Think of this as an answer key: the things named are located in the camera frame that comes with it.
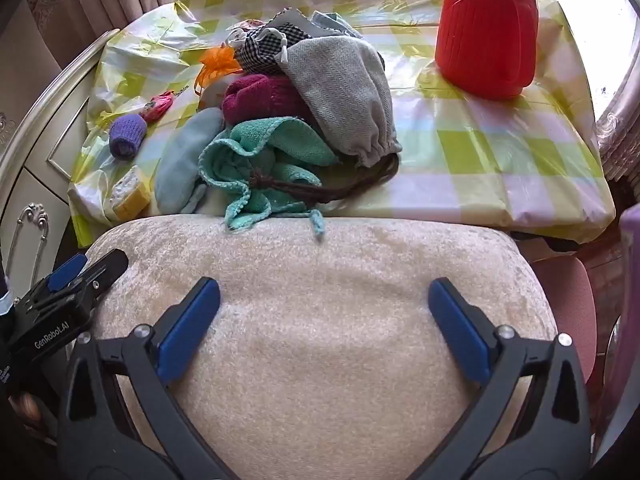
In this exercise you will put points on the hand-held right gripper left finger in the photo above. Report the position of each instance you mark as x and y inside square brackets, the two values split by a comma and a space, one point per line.
[190, 325]

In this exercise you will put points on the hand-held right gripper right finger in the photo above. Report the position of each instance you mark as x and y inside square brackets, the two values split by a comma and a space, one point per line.
[460, 330]

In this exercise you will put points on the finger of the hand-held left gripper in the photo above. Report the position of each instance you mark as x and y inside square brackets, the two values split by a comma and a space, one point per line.
[67, 270]
[107, 267]

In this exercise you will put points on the yellow and white sponge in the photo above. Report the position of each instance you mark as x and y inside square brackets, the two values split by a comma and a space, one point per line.
[132, 200]

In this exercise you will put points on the blue-grey cloth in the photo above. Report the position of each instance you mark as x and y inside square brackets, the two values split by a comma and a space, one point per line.
[182, 160]

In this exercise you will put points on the purple knit sock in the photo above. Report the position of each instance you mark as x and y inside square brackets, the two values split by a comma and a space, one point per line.
[127, 135]

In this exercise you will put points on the teal towel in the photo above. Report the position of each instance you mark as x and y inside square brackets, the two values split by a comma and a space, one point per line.
[280, 140]

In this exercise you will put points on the magenta knit hat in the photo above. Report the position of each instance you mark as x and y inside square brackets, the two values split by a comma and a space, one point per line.
[260, 97]

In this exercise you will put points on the orange ribbon flower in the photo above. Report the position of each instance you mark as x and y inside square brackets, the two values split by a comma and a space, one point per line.
[220, 62]

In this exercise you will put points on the grey herringbone sleeve cover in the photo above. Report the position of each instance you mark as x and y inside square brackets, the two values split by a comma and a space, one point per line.
[345, 95]

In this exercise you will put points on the black white gingham pouch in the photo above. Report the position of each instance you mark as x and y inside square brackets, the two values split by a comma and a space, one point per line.
[260, 52]

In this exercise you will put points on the white ornate cabinet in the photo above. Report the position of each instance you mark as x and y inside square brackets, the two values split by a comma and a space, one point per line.
[35, 170]

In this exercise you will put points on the beige plush cushion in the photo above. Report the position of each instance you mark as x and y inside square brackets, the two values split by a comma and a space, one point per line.
[320, 285]

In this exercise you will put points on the checkered plastic tablecloth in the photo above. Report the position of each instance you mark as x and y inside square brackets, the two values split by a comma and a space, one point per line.
[500, 160]

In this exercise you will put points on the red thermos jug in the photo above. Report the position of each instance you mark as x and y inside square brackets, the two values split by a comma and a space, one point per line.
[485, 45]

